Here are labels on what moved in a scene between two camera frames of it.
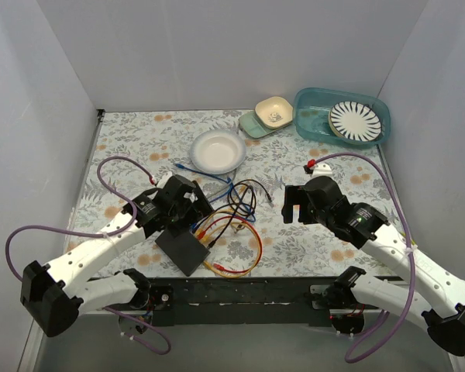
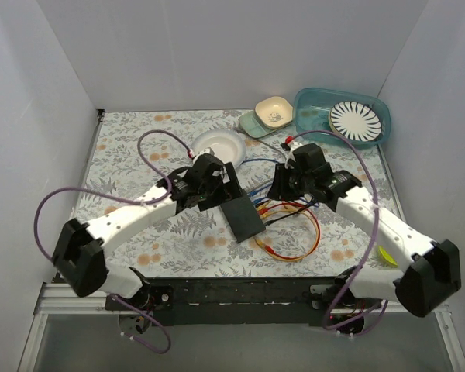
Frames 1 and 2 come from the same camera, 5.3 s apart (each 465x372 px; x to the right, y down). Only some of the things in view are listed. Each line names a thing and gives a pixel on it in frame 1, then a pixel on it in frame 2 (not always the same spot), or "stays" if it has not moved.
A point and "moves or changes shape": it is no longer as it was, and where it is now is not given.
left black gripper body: [194, 209] -> [225, 187]
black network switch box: [186, 249] moves or changes shape
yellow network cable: [242, 225] -> [278, 258]
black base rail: [238, 301] stays
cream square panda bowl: [273, 112] stays
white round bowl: [218, 153] stays
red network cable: [201, 235] -> [266, 210]
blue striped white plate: [354, 121] stays
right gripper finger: [293, 196] -> [282, 187]
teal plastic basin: [341, 116] stays
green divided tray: [253, 128] stays
